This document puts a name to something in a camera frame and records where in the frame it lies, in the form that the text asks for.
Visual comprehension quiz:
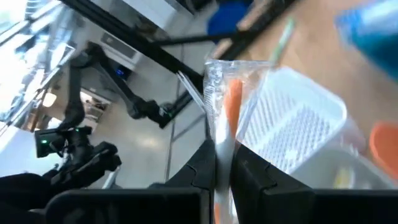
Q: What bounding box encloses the green toothbrush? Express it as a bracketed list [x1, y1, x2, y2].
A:
[269, 17, 296, 68]

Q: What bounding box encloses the orange toothbrush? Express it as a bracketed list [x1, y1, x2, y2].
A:
[203, 58, 276, 224]

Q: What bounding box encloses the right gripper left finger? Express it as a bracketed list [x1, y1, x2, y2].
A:
[45, 139, 217, 224]

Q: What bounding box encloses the teal plastic basket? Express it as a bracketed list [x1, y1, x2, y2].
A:
[334, 0, 398, 82]

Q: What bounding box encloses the white perforated plastic basket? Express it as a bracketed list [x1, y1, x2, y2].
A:
[236, 67, 348, 175]

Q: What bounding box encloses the orange plastic basket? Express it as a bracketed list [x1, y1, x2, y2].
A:
[369, 121, 398, 180]

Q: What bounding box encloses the white appliance box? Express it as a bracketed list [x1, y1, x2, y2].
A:
[99, 30, 142, 71]

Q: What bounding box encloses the blue round object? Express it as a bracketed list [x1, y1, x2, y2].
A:
[206, 1, 254, 41]

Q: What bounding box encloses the black aluminium table frame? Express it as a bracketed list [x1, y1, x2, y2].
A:
[58, 0, 299, 125]

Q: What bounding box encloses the grey plastic basket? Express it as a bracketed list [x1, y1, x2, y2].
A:
[292, 118, 398, 190]

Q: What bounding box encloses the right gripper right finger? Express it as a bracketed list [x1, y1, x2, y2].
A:
[231, 144, 398, 224]

